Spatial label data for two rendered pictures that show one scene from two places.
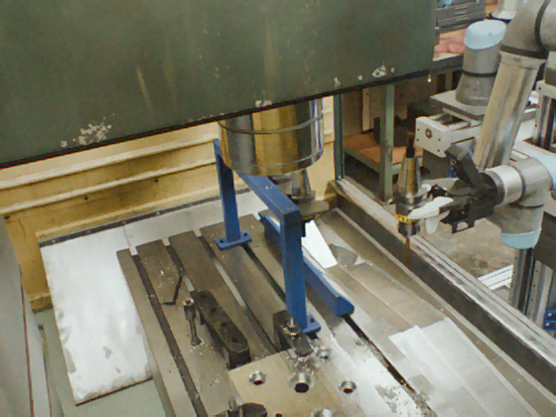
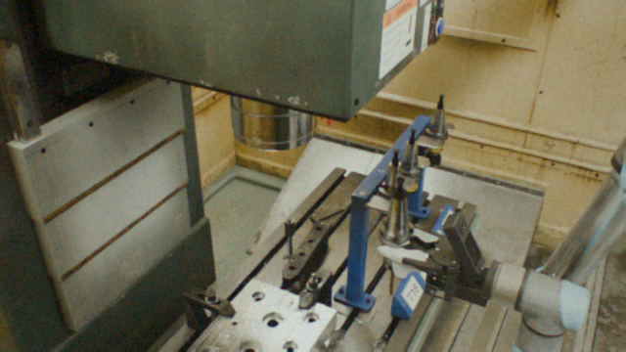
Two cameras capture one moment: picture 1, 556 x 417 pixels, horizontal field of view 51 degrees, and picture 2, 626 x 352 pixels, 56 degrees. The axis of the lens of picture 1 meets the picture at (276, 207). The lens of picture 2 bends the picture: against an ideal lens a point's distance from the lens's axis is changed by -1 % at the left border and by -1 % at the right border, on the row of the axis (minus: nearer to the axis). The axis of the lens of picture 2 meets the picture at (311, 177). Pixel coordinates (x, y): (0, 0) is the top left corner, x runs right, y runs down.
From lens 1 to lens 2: 0.84 m
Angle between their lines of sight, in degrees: 42
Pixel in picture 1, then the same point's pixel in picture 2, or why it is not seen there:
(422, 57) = (334, 105)
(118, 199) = (380, 130)
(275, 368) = (275, 299)
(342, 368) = (305, 334)
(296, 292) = (352, 266)
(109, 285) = not seen: hidden behind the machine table
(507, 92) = (595, 203)
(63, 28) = not seen: outside the picture
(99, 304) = not seen: hidden behind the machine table
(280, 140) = (243, 118)
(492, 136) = (567, 241)
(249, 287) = (371, 248)
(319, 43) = (244, 57)
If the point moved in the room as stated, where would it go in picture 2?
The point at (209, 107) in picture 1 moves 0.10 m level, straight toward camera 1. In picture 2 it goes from (171, 70) to (119, 88)
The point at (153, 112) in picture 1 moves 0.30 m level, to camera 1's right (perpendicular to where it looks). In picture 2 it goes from (140, 60) to (240, 119)
